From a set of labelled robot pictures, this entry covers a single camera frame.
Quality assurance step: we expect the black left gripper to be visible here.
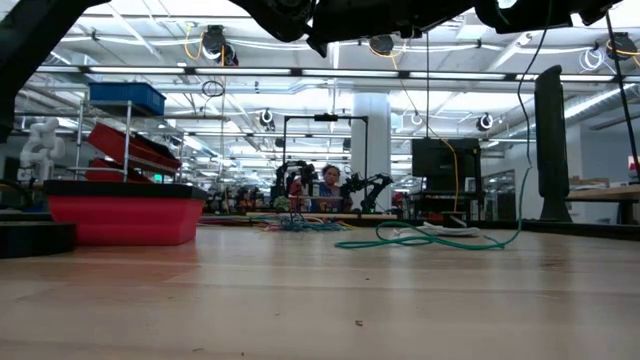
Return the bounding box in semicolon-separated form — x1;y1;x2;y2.
304;0;476;59

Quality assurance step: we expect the white cord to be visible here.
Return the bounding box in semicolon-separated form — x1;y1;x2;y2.
392;221;484;239

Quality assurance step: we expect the green cord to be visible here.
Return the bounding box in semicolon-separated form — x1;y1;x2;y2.
333;0;554;251

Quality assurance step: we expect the black vertical pole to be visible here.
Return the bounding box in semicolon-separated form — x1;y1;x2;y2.
424;30;431;140

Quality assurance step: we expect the white building column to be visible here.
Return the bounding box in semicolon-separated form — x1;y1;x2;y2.
351;92;393;194

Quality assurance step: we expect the ceiling light strip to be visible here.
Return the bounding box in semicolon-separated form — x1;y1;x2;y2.
37;64;640;82

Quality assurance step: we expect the black monitor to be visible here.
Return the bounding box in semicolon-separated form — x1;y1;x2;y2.
410;137;482;194

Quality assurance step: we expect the black tall stand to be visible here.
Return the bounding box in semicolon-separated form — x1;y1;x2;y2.
533;63;574;224

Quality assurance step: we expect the black thin pole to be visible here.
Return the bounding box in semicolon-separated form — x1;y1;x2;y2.
604;9;640;169

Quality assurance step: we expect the metal shelf rack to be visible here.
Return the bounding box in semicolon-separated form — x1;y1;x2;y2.
67;98;186;184

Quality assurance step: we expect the red storage bin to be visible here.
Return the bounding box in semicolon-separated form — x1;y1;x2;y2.
87;122;184;176
83;157;154;184

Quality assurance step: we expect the wooden workbench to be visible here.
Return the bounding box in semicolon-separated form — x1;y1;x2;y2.
567;184;640;226

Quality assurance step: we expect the red and black box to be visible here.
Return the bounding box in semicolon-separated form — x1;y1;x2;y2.
42;179;209;247

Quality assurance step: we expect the black gantry frame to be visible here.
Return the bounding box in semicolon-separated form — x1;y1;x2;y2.
281;113;370;201

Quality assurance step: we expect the yellow hanging cable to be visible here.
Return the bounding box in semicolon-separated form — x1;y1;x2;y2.
366;37;460;214

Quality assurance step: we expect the black hanging cable loop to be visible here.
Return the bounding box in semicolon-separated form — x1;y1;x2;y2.
201;79;226;99

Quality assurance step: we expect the multicoloured wire bundle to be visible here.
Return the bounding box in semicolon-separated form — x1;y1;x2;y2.
249;213;359;234

